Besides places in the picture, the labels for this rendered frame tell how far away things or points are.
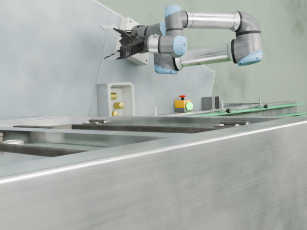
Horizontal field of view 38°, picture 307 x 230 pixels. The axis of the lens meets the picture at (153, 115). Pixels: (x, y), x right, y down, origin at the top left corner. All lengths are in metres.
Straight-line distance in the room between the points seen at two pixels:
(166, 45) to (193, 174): 1.31
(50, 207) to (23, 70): 1.63
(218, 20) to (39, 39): 0.80
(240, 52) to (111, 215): 1.72
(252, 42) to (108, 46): 0.72
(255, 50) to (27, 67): 1.02
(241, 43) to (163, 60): 0.39
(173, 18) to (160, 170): 1.48
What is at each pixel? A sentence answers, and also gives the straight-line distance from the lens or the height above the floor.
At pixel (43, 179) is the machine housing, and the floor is 2.13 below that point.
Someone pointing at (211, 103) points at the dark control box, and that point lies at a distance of 2.83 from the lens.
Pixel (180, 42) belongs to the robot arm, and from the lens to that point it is 1.80.
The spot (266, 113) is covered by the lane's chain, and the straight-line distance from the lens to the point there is 3.33.
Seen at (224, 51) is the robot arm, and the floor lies 1.29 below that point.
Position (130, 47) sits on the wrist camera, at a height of 1.19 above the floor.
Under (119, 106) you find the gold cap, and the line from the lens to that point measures 2.24.
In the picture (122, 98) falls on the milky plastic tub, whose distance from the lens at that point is 2.31.
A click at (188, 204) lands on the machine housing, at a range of 0.52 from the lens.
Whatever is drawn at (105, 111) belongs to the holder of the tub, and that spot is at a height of 0.81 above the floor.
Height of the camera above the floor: 2.44
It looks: 42 degrees down
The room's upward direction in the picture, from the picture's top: 90 degrees clockwise
